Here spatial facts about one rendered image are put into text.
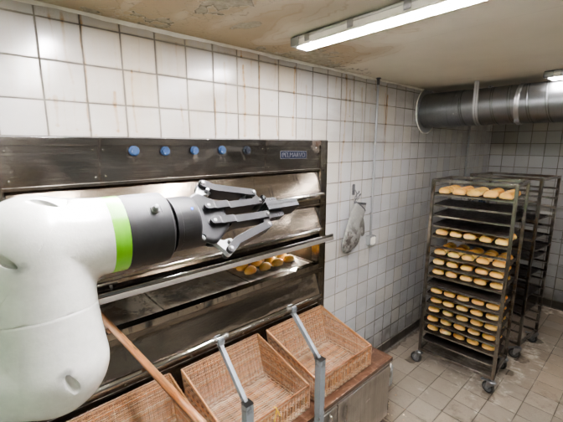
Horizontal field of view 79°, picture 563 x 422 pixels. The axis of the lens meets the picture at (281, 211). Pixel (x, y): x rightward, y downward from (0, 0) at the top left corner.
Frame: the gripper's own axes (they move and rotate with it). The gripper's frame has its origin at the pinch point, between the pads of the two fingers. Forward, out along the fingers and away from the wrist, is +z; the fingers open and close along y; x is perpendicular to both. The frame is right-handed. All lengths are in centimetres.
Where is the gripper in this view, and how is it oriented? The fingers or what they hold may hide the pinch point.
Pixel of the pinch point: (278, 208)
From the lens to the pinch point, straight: 59.3
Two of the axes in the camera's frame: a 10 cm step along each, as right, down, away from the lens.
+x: 5.0, -5.4, -6.8
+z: 7.5, -1.2, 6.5
